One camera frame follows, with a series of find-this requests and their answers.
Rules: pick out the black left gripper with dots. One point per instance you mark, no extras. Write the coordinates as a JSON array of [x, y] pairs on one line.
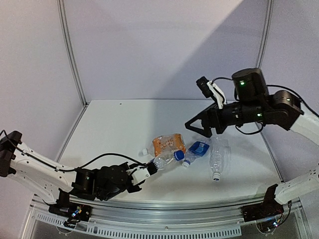
[[132, 167]]

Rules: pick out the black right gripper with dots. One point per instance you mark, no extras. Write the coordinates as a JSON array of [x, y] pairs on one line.
[[204, 116]]

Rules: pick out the Pepsi bottle blue label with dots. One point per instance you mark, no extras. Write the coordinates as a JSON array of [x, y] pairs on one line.
[[162, 161]]

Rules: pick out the blue Pepsi bottle cap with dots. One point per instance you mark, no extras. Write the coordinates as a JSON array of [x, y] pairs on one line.
[[178, 155]]

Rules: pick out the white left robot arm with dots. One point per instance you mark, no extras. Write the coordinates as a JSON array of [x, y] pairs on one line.
[[49, 179]]

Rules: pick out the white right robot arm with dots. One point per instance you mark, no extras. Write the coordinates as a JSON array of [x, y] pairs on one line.
[[285, 108]]

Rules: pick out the blue label crushed water bottle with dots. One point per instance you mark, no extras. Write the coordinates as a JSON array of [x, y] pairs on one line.
[[197, 150]]

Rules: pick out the orange label crushed bottle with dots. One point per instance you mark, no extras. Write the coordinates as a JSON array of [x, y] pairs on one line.
[[164, 143]]

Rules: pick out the clear unlabelled plastic bottle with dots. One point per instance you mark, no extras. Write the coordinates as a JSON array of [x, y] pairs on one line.
[[220, 153]]

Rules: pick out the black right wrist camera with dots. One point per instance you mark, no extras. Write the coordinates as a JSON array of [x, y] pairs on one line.
[[210, 90]]

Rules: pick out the aluminium table front rail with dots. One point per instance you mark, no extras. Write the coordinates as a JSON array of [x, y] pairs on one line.
[[154, 219]]

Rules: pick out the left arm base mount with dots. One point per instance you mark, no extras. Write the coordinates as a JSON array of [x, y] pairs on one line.
[[73, 212]]

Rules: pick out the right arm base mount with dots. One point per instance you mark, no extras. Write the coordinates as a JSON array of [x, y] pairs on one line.
[[268, 214]]

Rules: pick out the right aluminium corner post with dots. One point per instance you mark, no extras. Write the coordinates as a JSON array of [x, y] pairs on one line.
[[265, 33]]

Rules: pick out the aluminium corner post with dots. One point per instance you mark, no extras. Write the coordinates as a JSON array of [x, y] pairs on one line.
[[70, 52], [265, 33]]

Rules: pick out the left aluminium corner post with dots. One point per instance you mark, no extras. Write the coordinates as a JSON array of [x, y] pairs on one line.
[[70, 52]]

